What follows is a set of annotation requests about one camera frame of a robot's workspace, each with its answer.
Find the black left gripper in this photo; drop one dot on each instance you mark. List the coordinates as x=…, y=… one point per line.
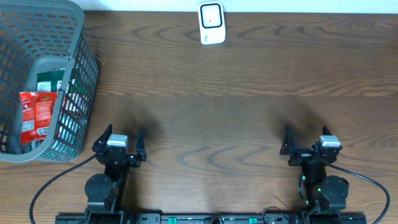
x=109, y=149

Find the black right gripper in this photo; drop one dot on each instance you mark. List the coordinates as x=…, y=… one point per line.
x=290, y=147

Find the red snack bag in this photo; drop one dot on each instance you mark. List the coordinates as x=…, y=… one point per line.
x=37, y=108

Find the green 3M gloves package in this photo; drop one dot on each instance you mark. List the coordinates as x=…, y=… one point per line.
x=51, y=81

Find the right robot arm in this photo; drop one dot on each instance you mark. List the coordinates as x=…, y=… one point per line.
x=325, y=195

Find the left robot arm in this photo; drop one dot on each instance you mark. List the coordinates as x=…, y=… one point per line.
x=105, y=191

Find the white barcode scanner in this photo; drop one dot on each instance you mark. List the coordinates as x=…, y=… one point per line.
x=212, y=23

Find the grey plastic mesh basket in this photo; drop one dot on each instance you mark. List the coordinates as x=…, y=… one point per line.
x=41, y=36

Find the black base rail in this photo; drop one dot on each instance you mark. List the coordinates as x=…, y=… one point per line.
x=155, y=218

